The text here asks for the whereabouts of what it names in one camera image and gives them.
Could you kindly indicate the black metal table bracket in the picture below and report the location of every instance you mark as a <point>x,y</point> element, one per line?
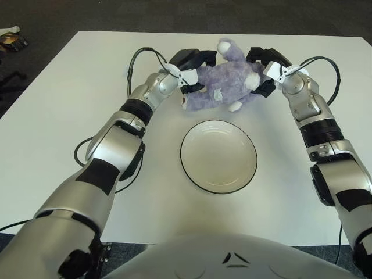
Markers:
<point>107,250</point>

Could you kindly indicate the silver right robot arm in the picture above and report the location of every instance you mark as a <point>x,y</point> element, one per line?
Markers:
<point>328,139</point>

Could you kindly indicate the black office chair base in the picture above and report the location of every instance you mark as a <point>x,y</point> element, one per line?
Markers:
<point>13,76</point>

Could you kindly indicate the grey robot torso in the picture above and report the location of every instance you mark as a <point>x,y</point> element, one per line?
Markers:
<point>232,258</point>

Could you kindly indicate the purple plush doll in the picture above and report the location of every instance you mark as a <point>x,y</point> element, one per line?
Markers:
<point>226,84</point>

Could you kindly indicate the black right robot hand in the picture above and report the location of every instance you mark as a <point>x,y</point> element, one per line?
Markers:
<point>271,58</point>

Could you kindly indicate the white plate with black rim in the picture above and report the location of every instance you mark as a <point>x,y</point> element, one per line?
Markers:
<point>218,157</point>

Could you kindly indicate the dark box on floor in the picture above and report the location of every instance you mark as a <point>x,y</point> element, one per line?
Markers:
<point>14,42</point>

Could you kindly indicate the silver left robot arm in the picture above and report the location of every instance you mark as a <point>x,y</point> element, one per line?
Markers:
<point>104,157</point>

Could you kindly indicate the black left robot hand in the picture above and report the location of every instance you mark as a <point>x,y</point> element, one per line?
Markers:
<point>186,59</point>

